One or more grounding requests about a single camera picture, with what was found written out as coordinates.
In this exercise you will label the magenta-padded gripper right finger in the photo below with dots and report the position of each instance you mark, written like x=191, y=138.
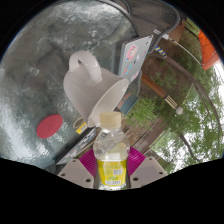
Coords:
x=148, y=170

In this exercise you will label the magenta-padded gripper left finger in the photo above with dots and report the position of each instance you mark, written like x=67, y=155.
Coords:
x=75, y=171

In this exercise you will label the clear bottle with yellow label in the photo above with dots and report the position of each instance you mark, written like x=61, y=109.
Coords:
x=111, y=156

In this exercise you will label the yellow card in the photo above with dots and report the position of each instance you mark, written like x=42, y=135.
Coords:
x=81, y=128

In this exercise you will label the flat round red coaster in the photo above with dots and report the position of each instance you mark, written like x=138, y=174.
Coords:
x=49, y=126

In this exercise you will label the potted green plant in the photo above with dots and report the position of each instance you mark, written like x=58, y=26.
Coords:
x=141, y=111

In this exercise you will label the white ceramic mug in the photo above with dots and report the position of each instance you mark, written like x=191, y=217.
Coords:
x=88, y=90

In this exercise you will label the silver laptop with stickers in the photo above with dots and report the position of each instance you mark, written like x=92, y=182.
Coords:
x=135, y=56

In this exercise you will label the blue and yellow striped cone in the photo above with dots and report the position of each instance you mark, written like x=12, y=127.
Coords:
x=160, y=51

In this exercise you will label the orange patio umbrella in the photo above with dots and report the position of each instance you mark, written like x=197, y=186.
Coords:
x=208, y=50

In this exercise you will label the grey wicker chair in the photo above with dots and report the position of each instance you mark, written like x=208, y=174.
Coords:
x=153, y=16

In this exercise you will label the lamp post with white globe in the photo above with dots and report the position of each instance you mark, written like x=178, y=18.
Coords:
x=156, y=90

